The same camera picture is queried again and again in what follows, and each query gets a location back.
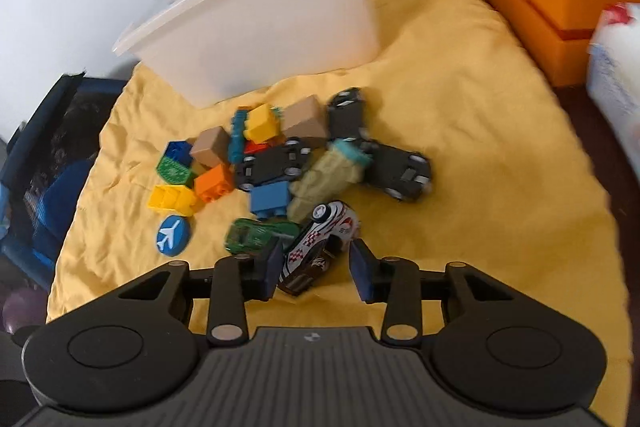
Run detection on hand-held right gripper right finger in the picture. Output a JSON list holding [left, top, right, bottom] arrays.
[[350, 238, 521, 348]]

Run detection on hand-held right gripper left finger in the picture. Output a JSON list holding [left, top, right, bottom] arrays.
[[116, 238, 284, 349]]

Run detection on white race toy car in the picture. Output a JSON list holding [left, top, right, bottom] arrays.
[[277, 200, 361, 297]]

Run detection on yellow cube building block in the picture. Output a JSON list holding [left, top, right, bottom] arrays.
[[248, 104, 281, 143]]

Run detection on translucent white storage bin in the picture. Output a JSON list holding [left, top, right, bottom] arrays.
[[112, 0, 382, 108]]

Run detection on green toy car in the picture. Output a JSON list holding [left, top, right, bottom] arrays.
[[223, 217, 302, 254]]

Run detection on light blue building block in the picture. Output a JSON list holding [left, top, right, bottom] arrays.
[[249, 180, 292, 221]]

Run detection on olive toy figure teal top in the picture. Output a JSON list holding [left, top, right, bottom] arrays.
[[289, 137, 374, 223]]

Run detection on orange building block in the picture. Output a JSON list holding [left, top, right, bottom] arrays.
[[193, 164, 236, 203]]

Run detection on blue airplane round disc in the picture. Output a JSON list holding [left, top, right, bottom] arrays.
[[155, 215, 192, 257]]

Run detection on black toy car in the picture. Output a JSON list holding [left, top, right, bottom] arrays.
[[362, 141, 432, 203], [327, 87, 365, 142], [234, 137, 312, 192]]

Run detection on yellow double building block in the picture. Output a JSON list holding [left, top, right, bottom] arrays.
[[149, 184, 202, 214]]

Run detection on teal building block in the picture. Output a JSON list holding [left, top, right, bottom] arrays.
[[228, 108, 251, 164]]

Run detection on small brown building block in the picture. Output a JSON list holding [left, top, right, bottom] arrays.
[[190, 126, 232, 166]]

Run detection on green printed building block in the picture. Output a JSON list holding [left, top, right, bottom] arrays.
[[156, 155, 195, 188]]

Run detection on dark blue building block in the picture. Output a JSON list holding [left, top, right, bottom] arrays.
[[165, 140, 194, 168]]

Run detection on large brown building block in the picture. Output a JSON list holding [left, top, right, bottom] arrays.
[[280, 95, 329, 147]]

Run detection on yellow cloth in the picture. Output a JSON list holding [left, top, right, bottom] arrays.
[[47, 0, 632, 427]]

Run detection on dark blue bag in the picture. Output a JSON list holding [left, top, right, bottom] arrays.
[[0, 72, 127, 289]]

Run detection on orange box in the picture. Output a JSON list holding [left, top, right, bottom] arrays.
[[444, 0, 640, 88]]

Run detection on white printed plastic bag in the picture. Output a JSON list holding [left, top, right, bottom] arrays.
[[585, 2, 640, 154]]

